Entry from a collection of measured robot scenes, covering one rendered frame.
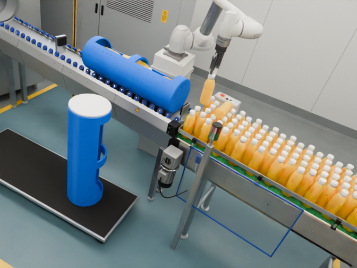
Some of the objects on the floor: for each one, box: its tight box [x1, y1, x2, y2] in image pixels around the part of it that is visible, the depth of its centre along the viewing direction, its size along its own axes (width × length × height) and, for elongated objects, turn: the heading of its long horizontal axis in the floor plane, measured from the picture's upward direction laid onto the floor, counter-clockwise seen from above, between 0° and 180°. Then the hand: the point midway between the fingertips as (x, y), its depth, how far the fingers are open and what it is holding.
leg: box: [5, 55, 17, 108], centre depth 333 cm, size 6×6×63 cm
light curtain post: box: [72, 0, 82, 98], centre depth 314 cm, size 6×6×170 cm
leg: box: [18, 62, 28, 104], centre depth 343 cm, size 6×6×63 cm
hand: (212, 73), depth 208 cm, fingers closed on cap, 4 cm apart
